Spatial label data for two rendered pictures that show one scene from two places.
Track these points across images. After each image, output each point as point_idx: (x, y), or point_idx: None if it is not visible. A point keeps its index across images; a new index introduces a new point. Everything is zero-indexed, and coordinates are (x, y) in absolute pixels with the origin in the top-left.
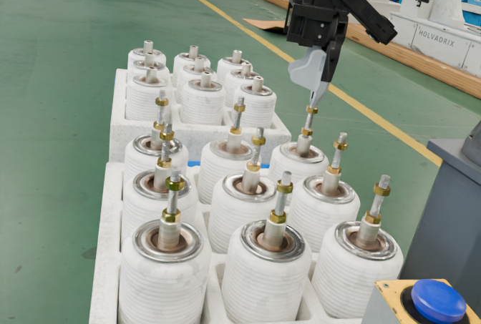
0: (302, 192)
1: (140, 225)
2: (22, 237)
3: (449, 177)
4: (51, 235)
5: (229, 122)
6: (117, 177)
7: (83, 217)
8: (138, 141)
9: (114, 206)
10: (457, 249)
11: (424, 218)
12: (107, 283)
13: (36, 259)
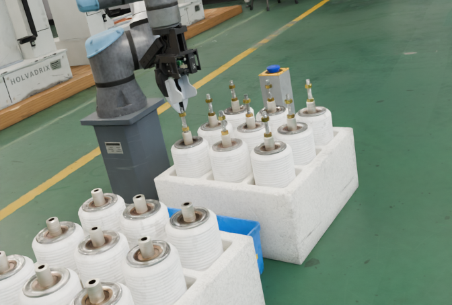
0: (228, 126)
1: (318, 114)
2: (358, 286)
3: (142, 124)
4: (334, 283)
5: None
6: (292, 182)
7: (300, 295)
8: (280, 149)
9: (308, 166)
10: (161, 145)
11: (146, 156)
12: (334, 140)
13: (352, 266)
